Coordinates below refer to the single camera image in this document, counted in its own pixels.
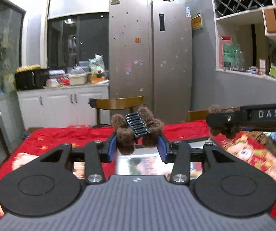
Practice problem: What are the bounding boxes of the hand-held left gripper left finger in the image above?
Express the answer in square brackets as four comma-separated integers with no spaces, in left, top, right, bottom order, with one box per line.
[40,133,118,184]

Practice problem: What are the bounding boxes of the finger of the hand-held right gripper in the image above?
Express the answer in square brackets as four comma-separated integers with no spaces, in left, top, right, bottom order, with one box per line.
[206,112,242,136]

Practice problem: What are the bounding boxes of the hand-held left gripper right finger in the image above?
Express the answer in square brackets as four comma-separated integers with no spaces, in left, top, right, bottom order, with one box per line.
[157,135,236,186]

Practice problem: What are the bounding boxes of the black tray box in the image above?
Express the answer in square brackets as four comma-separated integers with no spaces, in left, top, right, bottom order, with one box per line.
[68,136,221,181]

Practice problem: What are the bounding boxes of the red printed blanket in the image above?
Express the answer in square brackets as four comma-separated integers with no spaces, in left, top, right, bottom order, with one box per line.
[0,120,276,227]

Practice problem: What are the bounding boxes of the white cabinet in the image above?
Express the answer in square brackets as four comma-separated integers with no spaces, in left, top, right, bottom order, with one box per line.
[16,84,110,131]

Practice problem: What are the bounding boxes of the beige basin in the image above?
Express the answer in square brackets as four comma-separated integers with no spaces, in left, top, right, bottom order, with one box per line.
[68,72,89,86]

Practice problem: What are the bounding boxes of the plastic bags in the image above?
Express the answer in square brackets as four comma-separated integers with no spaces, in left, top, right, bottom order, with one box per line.
[89,54,110,80]

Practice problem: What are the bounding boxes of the silver refrigerator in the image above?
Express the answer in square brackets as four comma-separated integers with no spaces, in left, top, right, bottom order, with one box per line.
[109,0,193,126]

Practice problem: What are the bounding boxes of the orange box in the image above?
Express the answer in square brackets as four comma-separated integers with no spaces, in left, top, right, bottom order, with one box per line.
[264,9,276,33]

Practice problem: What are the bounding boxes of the white shelf unit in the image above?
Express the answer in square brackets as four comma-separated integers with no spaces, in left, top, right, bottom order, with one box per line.
[208,0,276,86]

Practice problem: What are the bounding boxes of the black oven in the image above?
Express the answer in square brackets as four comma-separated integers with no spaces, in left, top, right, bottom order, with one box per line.
[15,69,49,90]

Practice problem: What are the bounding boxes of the dark window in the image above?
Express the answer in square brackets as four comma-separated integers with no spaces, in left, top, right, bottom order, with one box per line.
[47,12,110,70]

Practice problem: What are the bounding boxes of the row of yellow items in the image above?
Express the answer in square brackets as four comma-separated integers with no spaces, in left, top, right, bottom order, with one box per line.
[16,64,41,73]

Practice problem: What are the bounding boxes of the glass sliding door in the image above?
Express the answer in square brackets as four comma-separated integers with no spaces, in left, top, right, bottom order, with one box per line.
[0,0,26,157]

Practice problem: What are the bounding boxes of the small photo frame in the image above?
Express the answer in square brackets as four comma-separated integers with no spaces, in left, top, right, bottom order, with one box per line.
[259,58,267,74]

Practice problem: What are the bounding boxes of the green and red wall poster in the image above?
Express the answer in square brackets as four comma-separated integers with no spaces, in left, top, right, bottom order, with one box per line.
[218,36,241,71]

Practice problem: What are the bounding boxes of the yellow wall box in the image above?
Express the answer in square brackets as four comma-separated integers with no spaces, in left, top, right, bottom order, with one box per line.
[191,14,204,30]

